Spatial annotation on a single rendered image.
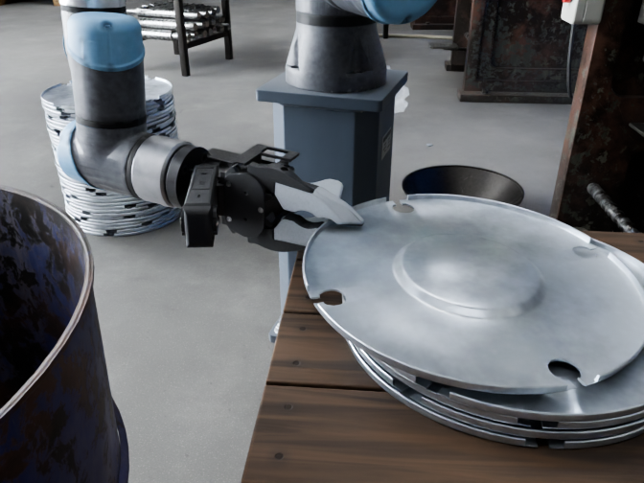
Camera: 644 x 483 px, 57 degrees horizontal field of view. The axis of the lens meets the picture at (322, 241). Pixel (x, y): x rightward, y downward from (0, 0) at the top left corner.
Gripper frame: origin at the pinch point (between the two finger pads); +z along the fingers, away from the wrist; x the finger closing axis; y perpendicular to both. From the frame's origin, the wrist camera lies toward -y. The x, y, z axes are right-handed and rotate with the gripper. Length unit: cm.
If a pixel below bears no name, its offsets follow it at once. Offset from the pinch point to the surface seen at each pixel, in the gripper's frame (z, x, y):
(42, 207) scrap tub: -17.6, -6.3, -19.3
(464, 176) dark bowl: -4, 36, 105
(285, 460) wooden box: 5.2, 4.9, -23.6
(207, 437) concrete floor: -19.4, 41.5, 2.7
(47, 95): -92, 15, 51
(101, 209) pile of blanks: -76, 38, 46
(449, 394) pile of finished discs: 14.1, 1.1, -16.6
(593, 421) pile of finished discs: 23.3, 1.2, -14.5
